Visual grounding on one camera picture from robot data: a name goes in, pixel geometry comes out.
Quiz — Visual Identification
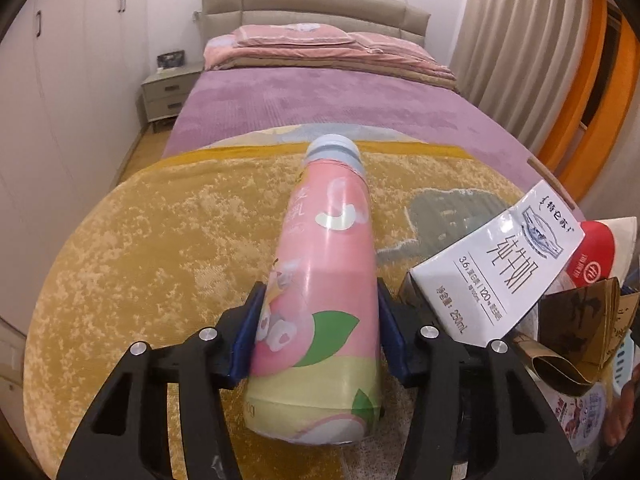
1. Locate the brown paper bag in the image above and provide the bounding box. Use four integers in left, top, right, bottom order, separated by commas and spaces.
510, 277, 640, 401

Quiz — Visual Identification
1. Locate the folded pink quilt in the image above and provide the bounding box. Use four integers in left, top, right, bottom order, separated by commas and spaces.
202, 35, 459, 94

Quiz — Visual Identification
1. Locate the dark picture frame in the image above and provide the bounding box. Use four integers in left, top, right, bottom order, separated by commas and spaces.
156, 50, 187, 70

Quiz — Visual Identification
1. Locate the pink drink bottle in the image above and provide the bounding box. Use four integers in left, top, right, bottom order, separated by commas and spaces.
244, 134, 386, 448

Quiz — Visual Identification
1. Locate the bed with purple bedspread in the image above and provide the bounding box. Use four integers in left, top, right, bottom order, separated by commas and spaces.
162, 67, 586, 222

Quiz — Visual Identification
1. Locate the beige padded headboard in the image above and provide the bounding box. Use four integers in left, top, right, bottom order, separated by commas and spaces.
201, 0, 431, 56

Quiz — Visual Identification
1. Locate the wooden stick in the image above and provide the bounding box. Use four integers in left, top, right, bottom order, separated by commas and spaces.
527, 156, 576, 202

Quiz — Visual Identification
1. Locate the red and white paper cup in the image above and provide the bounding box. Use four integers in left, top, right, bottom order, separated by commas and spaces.
565, 216, 640, 291

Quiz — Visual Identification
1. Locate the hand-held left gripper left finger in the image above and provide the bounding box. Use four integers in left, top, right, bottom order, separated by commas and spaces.
55, 280, 266, 480

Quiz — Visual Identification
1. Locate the white milk carton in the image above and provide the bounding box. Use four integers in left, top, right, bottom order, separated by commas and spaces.
409, 179, 586, 349

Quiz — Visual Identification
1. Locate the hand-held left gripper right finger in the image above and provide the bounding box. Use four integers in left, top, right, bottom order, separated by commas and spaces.
375, 277, 587, 480

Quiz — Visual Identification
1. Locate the yellow patterned mat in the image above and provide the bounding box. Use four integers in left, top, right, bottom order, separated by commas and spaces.
27, 139, 586, 480

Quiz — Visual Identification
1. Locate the beige curtain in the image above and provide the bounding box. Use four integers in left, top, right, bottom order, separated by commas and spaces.
580, 170, 640, 222
447, 0, 596, 141

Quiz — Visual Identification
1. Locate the pink pillow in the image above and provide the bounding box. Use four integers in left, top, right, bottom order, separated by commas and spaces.
232, 22, 356, 49
350, 31, 427, 57

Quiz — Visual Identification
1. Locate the white wardrobe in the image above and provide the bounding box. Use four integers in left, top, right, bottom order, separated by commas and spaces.
0, 0, 151, 411

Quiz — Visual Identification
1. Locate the beige nightstand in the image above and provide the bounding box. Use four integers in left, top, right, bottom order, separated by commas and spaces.
140, 62, 205, 124

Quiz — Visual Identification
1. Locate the white printed noodle cup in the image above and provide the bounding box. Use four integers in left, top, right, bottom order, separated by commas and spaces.
542, 380, 609, 461

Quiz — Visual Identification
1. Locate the light blue plastic basket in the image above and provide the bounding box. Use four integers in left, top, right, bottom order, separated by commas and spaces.
612, 345, 634, 396

